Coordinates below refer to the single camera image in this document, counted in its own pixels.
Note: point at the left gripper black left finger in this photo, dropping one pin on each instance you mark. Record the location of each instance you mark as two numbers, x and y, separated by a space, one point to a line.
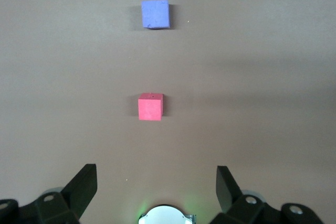
78 190

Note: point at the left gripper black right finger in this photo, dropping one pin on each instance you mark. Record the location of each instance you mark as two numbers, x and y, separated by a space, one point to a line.
231 195

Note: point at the red foam block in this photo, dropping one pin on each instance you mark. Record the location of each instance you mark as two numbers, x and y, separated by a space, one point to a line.
149 108

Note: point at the brown table mat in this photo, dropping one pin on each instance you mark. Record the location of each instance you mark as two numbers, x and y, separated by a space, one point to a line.
52 51

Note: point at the purple foam block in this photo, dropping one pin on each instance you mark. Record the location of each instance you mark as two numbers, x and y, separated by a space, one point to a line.
155 14

